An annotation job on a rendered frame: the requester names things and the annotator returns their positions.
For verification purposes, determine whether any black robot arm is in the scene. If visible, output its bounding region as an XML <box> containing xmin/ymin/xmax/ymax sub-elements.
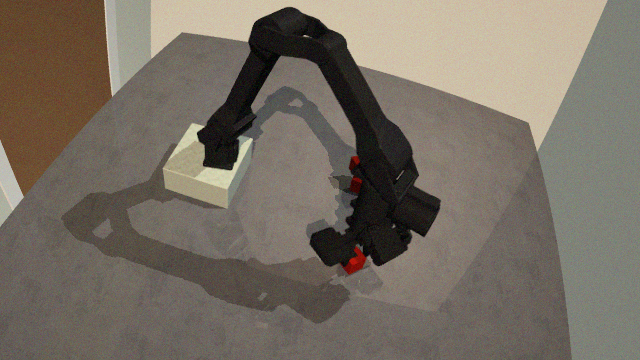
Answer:
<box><xmin>197</xmin><ymin>7</ymin><xmax>441</xmax><ymax>266</ymax></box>

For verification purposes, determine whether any red cube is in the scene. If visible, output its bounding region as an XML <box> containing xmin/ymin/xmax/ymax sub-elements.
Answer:
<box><xmin>349</xmin><ymin>156</ymin><xmax>360</xmax><ymax>171</ymax></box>
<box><xmin>340</xmin><ymin>246</ymin><xmax>366</xmax><ymax>274</ymax></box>
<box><xmin>349</xmin><ymin>177</ymin><xmax>363</xmax><ymax>194</ymax></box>

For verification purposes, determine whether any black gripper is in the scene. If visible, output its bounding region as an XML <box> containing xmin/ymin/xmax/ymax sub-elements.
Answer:
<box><xmin>309</xmin><ymin>198</ymin><xmax>394</xmax><ymax>267</ymax></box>

